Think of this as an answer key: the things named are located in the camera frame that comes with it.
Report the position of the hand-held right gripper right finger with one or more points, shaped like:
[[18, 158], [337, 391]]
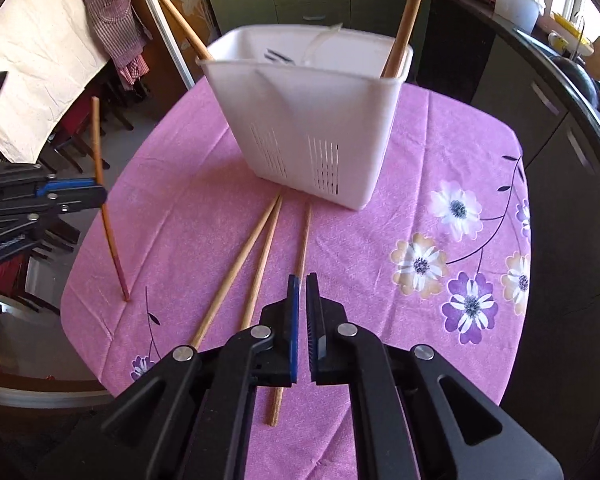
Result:
[[312, 330]]

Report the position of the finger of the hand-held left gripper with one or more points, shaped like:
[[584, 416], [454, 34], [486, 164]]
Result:
[[80, 201], [70, 187]]

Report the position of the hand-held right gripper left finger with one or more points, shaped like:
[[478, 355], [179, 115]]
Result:
[[294, 330]]

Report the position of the wooden chopstick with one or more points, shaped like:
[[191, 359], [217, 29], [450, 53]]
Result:
[[302, 245], [416, 7], [405, 15], [240, 270], [262, 265], [180, 20], [111, 240]]

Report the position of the white plastic utensil holder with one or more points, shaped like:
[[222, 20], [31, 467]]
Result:
[[305, 120]]

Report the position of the black plastic fork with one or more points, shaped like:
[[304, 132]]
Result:
[[279, 57]]

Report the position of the clear plastic spoon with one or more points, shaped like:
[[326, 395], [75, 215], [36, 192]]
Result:
[[320, 45]]

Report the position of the dark red chair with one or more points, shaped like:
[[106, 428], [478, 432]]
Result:
[[85, 125]]

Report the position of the purple floral tablecloth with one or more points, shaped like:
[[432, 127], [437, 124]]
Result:
[[380, 220]]

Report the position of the white hanging cloth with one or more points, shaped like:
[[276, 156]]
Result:
[[40, 35]]

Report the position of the red checked apron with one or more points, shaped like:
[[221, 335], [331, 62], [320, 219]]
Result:
[[115, 15]]

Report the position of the glass sliding door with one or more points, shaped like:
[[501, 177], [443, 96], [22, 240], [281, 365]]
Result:
[[165, 30]]

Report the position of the dark kitchen countertop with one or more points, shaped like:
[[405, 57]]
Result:
[[540, 45]]

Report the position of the white lidded bucket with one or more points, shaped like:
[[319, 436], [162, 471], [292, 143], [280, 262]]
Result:
[[520, 5]]

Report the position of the yellow tray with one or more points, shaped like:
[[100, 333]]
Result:
[[567, 25]]

